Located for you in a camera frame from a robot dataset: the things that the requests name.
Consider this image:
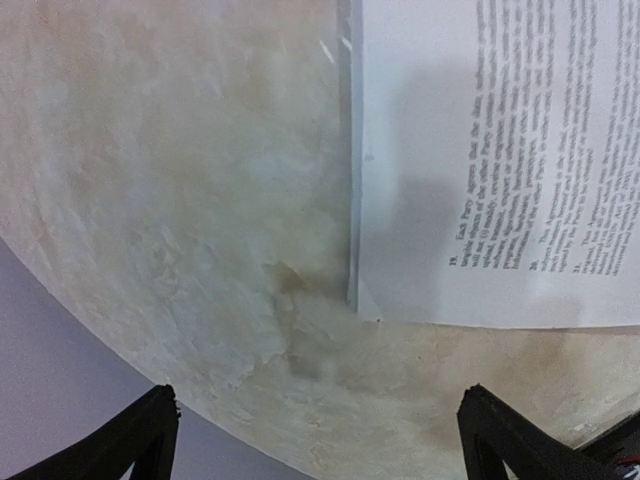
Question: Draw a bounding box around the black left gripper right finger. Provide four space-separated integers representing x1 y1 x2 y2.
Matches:
457 385 619 480

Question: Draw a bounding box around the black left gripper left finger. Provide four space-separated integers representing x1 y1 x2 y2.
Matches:
12 385 180 479

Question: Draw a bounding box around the brown plastic folder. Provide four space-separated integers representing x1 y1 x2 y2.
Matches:
332 1 363 311

